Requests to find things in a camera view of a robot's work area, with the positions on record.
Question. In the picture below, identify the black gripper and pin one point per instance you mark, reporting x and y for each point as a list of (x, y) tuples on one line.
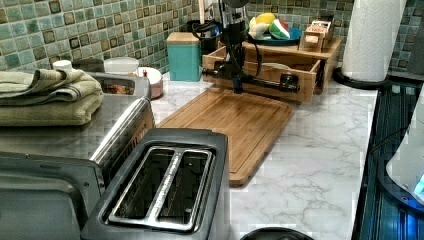
[(233, 36)]

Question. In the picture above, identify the wooden drawer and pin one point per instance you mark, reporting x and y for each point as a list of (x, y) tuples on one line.
[(306, 67)]

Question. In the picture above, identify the wooden drawer cabinet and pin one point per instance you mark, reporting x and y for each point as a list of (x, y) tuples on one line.
[(328, 55)]

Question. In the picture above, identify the green bowl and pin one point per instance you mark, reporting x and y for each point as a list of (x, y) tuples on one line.
[(277, 65)]

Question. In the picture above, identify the wooden cutting board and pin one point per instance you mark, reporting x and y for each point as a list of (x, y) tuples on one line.
[(252, 124)]

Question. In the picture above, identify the toy banana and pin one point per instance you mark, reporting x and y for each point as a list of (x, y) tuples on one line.
[(257, 29)]

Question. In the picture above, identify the black utensil holder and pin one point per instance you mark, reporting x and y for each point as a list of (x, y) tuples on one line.
[(208, 33)]

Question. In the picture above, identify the toy watermelon slice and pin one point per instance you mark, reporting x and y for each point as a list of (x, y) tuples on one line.
[(279, 29)]

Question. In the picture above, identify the teal canister wooden lid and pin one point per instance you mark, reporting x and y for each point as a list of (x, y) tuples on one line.
[(183, 56)]

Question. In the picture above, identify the orange tea box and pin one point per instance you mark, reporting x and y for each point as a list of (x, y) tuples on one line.
[(311, 40)]

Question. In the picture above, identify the wooden spoon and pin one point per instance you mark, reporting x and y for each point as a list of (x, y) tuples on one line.
[(201, 11)]

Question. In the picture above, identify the black paper towel base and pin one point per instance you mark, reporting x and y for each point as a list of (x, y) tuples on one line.
[(339, 77)]

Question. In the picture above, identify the white pink bowl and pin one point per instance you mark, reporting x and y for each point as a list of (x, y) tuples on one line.
[(155, 79)]

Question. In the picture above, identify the dark tea bag box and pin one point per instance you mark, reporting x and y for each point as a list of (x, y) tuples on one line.
[(325, 24)]

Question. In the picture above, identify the clear plastic container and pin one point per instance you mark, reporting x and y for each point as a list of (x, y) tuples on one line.
[(121, 65)]

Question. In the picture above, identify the black toaster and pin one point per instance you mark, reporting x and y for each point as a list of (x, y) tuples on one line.
[(173, 186)]

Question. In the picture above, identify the paper towel roll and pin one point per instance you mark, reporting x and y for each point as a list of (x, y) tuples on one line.
[(371, 38)]

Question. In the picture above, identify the folded beige towel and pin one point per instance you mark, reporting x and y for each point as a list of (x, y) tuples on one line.
[(48, 98)]

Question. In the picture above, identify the white lidded spice jar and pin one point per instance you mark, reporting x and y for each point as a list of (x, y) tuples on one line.
[(63, 65)]

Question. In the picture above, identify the stainless toaster oven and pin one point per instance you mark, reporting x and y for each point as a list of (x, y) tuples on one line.
[(52, 177)]

